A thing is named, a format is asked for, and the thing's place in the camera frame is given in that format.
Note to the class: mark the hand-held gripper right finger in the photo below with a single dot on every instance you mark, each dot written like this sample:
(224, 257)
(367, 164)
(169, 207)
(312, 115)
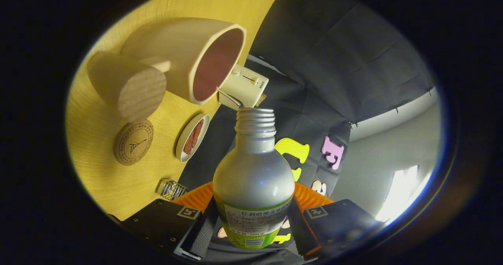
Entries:
(303, 233)

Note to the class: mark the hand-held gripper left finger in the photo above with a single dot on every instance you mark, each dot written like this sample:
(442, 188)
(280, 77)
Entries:
(198, 235)

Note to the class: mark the silver juice bottle green label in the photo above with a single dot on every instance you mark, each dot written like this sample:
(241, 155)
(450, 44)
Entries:
(253, 178)

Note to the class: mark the round cork coaster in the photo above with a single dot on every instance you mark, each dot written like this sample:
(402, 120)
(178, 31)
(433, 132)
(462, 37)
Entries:
(133, 142)

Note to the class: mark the small white plate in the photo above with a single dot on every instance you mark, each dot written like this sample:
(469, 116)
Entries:
(181, 149)

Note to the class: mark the reddish brown food pieces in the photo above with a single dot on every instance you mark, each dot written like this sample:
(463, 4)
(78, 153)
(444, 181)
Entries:
(193, 136)

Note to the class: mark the ceiling light panel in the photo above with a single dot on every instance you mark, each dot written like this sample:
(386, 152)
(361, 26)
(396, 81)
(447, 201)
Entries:
(402, 194)

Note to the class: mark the wooden table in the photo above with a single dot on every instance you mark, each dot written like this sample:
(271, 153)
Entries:
(102, 178)

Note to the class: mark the toast slice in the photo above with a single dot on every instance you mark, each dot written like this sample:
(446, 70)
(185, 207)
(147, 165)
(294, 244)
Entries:
(261, 99)

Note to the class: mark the cream toaster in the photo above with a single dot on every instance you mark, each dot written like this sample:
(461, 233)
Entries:
(247, 84)

